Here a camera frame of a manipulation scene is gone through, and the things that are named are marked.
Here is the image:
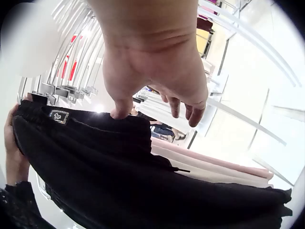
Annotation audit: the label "person's right hand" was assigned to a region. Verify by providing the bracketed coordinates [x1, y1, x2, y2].
[87, 0, 209, 127]

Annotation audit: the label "person's left hand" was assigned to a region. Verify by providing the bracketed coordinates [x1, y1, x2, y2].
[4, 104, 31, 184]

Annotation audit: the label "person's right fingers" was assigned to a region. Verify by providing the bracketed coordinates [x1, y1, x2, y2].
[159, 89, 207, 127]

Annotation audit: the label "person's right thumb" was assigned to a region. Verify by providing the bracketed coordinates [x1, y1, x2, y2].
[112, 88, 137, 120]

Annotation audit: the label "black garment with sparkly patch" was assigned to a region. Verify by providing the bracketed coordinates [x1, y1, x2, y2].
[11, 100, 293, 229]

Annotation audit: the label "rack of hanging garments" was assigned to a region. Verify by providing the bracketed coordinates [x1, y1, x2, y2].
[132, 85, 193, 144]

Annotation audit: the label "stack of pink folded garments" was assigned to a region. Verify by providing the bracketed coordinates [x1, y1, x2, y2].
[150, 137, 275, 189]

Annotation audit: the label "shelf with maroon and yellow clothes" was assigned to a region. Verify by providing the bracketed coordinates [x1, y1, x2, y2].
[197, 0, 218, 59]

